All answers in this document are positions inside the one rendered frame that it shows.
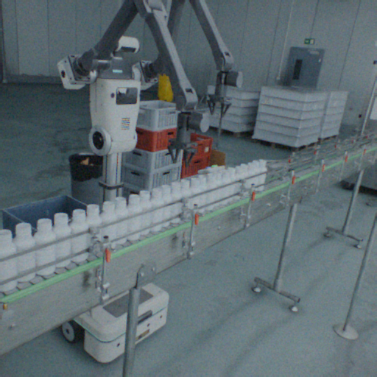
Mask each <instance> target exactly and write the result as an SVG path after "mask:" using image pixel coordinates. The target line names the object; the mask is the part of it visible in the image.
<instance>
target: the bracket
mask: <svg viewBox="0 0 377 377"><path fill-rule="evenodd" d="M375 138H376V137H375V136H372V139H375ZM361 142H363V141H361ZM361 142H360V141H356V146H355V148H356V149H358V148H360V149H362V154H361V157H360V159H359V162H358V163H355V160H356V159H354V163H355V164H357V168H354V164H353V168H354V169H356V173H358V171H359V167H360V166H361V165H362V164H361V162H362V157H363V154H364V155H365V153H366V150H370V149H367V148H366V144H367V142H366V144H364V146H363V147H360V146H357V145H359V144H360V143H361ZM370 142H372V143H371V144H370V145H369V147H371V146H373V142H376V143H377V141H375V140H372V141H370ZM338 146H339V144H338V145H335V147H334V148H336V149H337V150H336V151H337V152H336V151H335V152H336V153H335V154H334V155H336V156H335V158H334V159H335V160H338V157H337V156H338V155H342V157H343V159H342V164H341V167H340V171H339V172H337V167H336V168H335V172H336V173H339V174H338V175H339V177H335V173H334V178H337V182H338V183H339V182H340V180H341V175H342V168H343V165H344V162H347V160H348V157H350V158H351V157H352V156H350V155H348V151H346V149H345V153H343V154H341V153H340V152H339V151H340V149H341V148H338ZM351 149H353V147H352V148H351ZM356 149H353V150H354V151H353V152H357V150H356ZM318 151H319V150H318ZM318 151H315V152H314V155H312V156H313V159H314V160H313V161H312V163H313V165H310V166H311V169H314V168H315V165H314V163H318V164H319V166H320V170H319V173H318V176H317V182H316V183H315V182H313V179H314V177H312V179H311V181H312V183H315V189H314V188H312V187H311V185H312V183H311V185H310V188H311V189H314V194H316V193H317V192H318V186H319V185H320V184H319V181H320V175H321V172H323V171H324V167H325V166H329V164H325V163H324V159H323V158H322V160H321V161H320V162H317V154H318ZM315 154H316V155H315ZM370 154H371V153H370ZM376 155H377V147H376V153H375V155H374V157H373V156H371V157H372V158H373V161H370V157H369V158H368V160H369V161H370V162H371V165H374V163H375V160H376ZM315 159H316V160H315ZM286 169H287V166H282V170H283V171H282V172H281V174H282V176H281V177H279V178H280V180H281V181H284V179H285V177H284V175H288V176H289V178H290V180H289V186H288V190H287V194H286V196H284V195H283V190H282V191H281V195H282V196H283V197H285V203H284V202H281V199H282V196H281V198H280V202H281V203H283V206H284V208H283V209H286V208H287V207H289V204H288V203H289V200H290V196H289V193H290V190H291V186H292V184H294V183H295V178H298V179H299V178H300V177H298V176H296V175H295V173H294V172H295V171H294V169H292V172H291V169H289V171H288V172H291V173H290V174H289V173H286V172H285V171H284V170H286ZM240 180H241V181H240V183H242V185H241V186H240V189H241V191H239V192H238V193H239V195H237V196H240V197H243V196H244V192H243V191H242V190H248V194H250V196H249V200H248V205H247V213H246V214H243V208H244V206H242V207H241V213H242V214H243V215H245V216H244V218H245V222H243V221H242V214H240V217H239V220H240V221H241V223H242V224H243V228H244V230H247V228H248V227H249V226H250V225H249V220H250V218H251V215H250V207H251V202H252V201H254V200H255V196H256V194H260V193H261V192H259V191H256V188H255V187H254V186H255V184H254V183H251V188H247V187H246V186H244V184H245V183H246V182H247V180H246V179H244V178H242V179H240ZM181 203H183V204H184V205H182V208H181V210H182V211H183V212H181V213H179V215H180V217H179V218H181V219H185V218H187V213H185V211H190V212H191V214H190V215H191V216H192V220H191V232H190V238H189V240H188V239H187V238H186V237H187V231H184V236H183V238H185V241H183V248H184V250H186V251H188V252H187V253H186V255H187V259H188V260H190V259H191V256H193V255H194V251H193V250H194V246H195V242H194V241H193V239H194V228H195V225H197V224H198V221H199V216H201V217H204V214H201V213H200V212H199V208H197V206H198V204H196V203H195V204H194V207H193V208H192V209H190V208H189V207H188V206H187V205H186V203H189V198H187V197H182V198H181ZM89 229H90V232H89V234H91V235H92V236H93V237H91V243H92V244H93V245H91V246H90V247H88V248H89V253H90V254H91V255H94V254H96V253H98V252H99V251H101V252H102V268H101V267H100V268H99V269H96V276H97V277H98V278H99V280H97V281H96V288H98V292H99V293H101V295H100V296H99V300H100V305H102V306H103V305H105V301H107V300H109V295H108V288H109V287H110V284H109V283H108V282H107V281H106V277H107V262H110V259H111V253H116V252H117V250H115V249H113V248H112V242H111V241H109V236H103V242H101V241H100V240H99V238H98V237H96V235H98V234H99V229H100V228H98V227H97V226H93V227H91V228H89ZM186 241H187V242H188V250H187V249H186ZM95 244H98V245H99V247H97V246H96V245H95ZM101 272H102V279H101V278H100V275H101ZM100 289H101V290H100Z"/></svg>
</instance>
